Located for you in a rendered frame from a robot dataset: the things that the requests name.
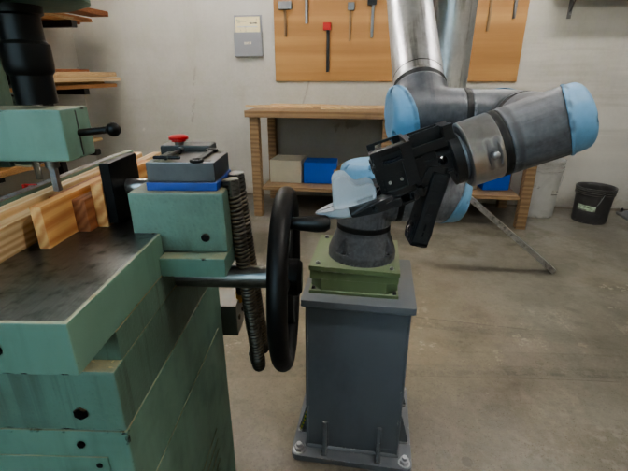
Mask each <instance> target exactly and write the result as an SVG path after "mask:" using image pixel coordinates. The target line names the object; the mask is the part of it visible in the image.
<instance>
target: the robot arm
mask: <svg viewBox="0 0 628 471"><path fill-rule="evenodd" d="M477 8H478V0H387V9H388V23H389V36H390V48H391V61H392V87H391V88H390V89H389V90H388V91H387V94H386V99H385V107H384V119H385V130H386V135H387V137H388V138H385V139H383V140H380V141H378V142H375V143H372V144H369V145H367V146H366V147H367V150H368V154H369V157H360V158H354V159H350V160H347V161H346V162H345V163H343V164H342V165H341V168H340V170H337V171H335V172H334V174H333V175H332V178H331V180H332V194H333V203H331V204H329V205H327V206H325V207H322V208H320V209H319V210H317V211H316V215H326V216H327V217H329V218H330V219H337V226H336V229H335V233H334V235H333V237H332V240H331V242H330V244H329V255H330V257H331V258H332V259H333V260H335V261H336V262H338V263H341V264H344V265H348V266H353V267H361V268H373V267H381V266H384V265H387V264H390V263H391V262H392V261H393V260H394V258H395V247H394V244H393V238H392V235H391V221H406V222H407V225H406V230H405V237H406V239H407V241H408V242H409V244H410V245H411V246H415V247H420V248H427V245H428V242H429V240H430V238H431V235H432V232H433V228H434V225H435V223H444V222H457V221H459V220H460V219H461V218H462V217H463V216H464V215H465V213H466V211H467V210H468V208H469V205H470V200H471V197H472V192H473V186H477V185H479V184H482V183H485V182H488V181H491V180H494V179H497V178H501V177H504V176H507V175H510V174H514V173H517V172H520V171H522V170H525V169H528V168H531V167H534V166H537V165H540V164H544V163H547V162H551V161H554V160H557V159H560V158H563V157H565V156H568V155H571V156H573V155H575V154H576V153H577V152H580V151H583V150H586V149H588V148H589V147H591V146H592V145H593V143H594V142H595V140H596V138H597V136H598V131H599V120H598V111H597V107H596V104H595V102H594V100H593V98H592V95H591V93H590V92H589V91H588V89H587V88H586V87H585V86H583V85H582V84H580V83H577V82H571V83H568V84H561V85H560V87H557V88H554V89H551V90H548V91H544V92H535V91H524V90H515V89H512V88H496V89H470V88H466V85H467V78H468V71H469V64H470V57H471V50H472V43H473V36H474V29H475V22H476V15H477ZM389 140H390V141H391V142H392V143H393V144H391V145H388V146H387V147H384V148H382V147H381V146H379V147H377V148H375V146H376V145H377V144H380V143H383V142H386V141H389Z"/></svg>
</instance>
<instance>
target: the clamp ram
mask: <svg viewBox="0 0 628 471"><path fill-rule="evenodd" d="M99 169H100V174H101V180H102V184H103V189H104V194H105V198H106V204H107V213H108V217H109V222H110V223H120V222H121V221H123V220H124V219H126V218H127V217H129V216H130V215H131V210H130V205H129V199H128V193H129V192H130V191H132V190H134V189H135V188H137V187H139V186H140V185H142V184H144V183H145V182H147V181H148V179H147V178H139V175H138V169H137V162H136V154H135V153H134V152H126V153H124V154H122V155H120V156H117V157H115V158H112V159H110V160H107V161H105V162H102V163H101V164H99Z"/></svg>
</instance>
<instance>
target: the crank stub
mask: <svg viewBox="0 0 628 471"><path fill-rule="evenodd" d="M330 227H331V220H330V218H329V217H327V216H326V215H307V216H299V217H291V227H290V229H294V230H299V231H306V232H315V233H321V232H326V231H328V230H329V229H330Z"/></svg>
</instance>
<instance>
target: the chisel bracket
mask: <svg viewBox="0 0 628 471"><path fill-rule="evenodd" d="M86 128H91V125H90V120H89V115H88V110H87V108H86V107H85V106H0V162H44V164H45V167H46V168H48V169H52V168H58V167H60V162H71V161H74V160H77V159H79V158H82V157H84V156H87V155H90V154H93V153H95V148H94V144H93V136H79V135H78V129H86Z"/></svg>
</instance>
